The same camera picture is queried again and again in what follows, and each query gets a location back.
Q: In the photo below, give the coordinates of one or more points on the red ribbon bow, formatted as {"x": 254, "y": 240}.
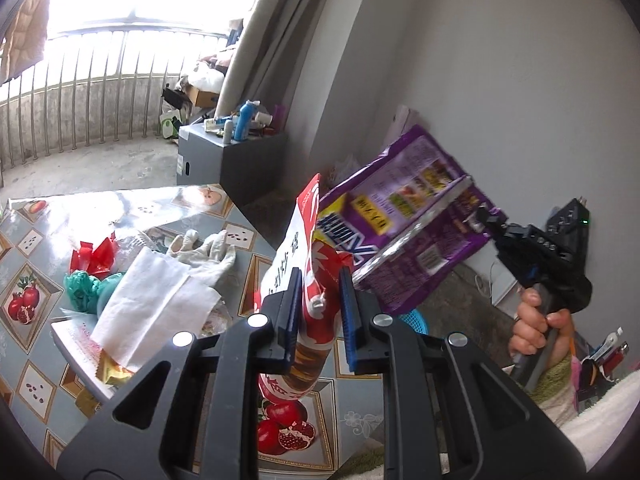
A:
{"x": 96, "y": 261}

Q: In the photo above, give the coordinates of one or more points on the blue plastic trash basket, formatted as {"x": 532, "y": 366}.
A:
{"x": 416, "y": 321}

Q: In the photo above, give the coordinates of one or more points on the white cloth glove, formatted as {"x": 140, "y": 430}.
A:
{"x": 209, "y": 260}

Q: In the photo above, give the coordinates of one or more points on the balcony railing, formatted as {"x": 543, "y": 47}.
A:
{"x": 96, "y": 86}

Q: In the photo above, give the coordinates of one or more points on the beige hanging jacket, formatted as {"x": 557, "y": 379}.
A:
{"x": 24, "y": 40}

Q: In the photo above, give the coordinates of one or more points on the purple snack bag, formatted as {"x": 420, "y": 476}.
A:
{"x": 408, "y": 218}

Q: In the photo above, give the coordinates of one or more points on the white paper tissue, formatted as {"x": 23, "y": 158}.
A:
{"x": 155, "y": 299}

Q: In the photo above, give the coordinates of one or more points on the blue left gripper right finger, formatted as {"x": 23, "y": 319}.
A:
{"x": 351, "y": 318}

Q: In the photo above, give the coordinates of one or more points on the blue bottle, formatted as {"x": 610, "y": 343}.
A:
{"x": 245, "y": 117}

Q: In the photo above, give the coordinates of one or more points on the red white snack bag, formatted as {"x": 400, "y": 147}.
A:
{"x": 319, "y": 313}

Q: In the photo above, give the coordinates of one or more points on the grey curtain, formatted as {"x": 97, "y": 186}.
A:
{"x": 269, "y": 54}

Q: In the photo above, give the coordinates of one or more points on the fruit pattern tablecloth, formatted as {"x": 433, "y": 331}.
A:
{"x": 194, "y": 410}

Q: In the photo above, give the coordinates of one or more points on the person's right hand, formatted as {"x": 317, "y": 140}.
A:
{"x": 531, "y": 328}

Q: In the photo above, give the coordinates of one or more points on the dark grey cabinet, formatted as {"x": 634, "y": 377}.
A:
{"x": 245, "y": 170}

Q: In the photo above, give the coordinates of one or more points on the yellow green snack wrapper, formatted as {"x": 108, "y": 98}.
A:
{"x": 109, "y": 373}

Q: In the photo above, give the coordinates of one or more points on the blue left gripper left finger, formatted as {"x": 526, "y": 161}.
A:
{"x": 289, "y": 315}

